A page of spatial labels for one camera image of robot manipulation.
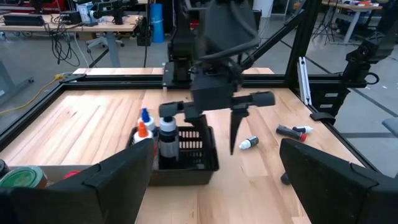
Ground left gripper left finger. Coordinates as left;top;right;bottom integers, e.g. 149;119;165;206
0;139;155;224

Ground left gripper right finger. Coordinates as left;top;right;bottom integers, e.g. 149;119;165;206
279;138;398;224

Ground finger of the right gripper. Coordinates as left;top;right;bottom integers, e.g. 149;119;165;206
229;107;250;156
185;113;215;151

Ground large black food colouring bottle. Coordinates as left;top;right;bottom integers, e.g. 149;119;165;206
158;116;180;170

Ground large blue food colouring bottle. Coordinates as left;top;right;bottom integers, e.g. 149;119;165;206
138;108;157;135

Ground large orange food colouring bottle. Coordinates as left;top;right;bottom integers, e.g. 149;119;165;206
133;121;155;156

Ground green label spice jar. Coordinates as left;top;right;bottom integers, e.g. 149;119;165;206
0;166;49;189

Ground black mesh basket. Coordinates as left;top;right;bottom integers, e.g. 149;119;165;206
126;124;220;187

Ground small red cap dropper bottle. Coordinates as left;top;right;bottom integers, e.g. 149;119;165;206
275;124;308;142

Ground small white dropper bottle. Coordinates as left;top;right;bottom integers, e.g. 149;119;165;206
292;125;314;135

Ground black table edge clamp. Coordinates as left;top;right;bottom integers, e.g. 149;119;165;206
309;111;337;126

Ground grey chair seat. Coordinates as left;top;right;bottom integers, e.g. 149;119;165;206
381;117;398;138

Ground blue cylinder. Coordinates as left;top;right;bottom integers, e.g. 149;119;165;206
150;2;165;44

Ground grey desk foot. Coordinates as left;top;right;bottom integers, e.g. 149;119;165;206
0;60;35;107

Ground wooden desk grey legs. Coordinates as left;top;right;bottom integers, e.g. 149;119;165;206
0;12;144;68

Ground wooden desk white legs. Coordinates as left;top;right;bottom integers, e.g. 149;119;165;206
321;0;384;45

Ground black gantry post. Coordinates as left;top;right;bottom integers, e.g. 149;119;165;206
242;0;315;106

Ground yellow extension cable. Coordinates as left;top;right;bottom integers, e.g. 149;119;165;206
0;73;65;115

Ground black equipment mount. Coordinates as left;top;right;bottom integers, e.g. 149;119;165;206
341;29;398;91

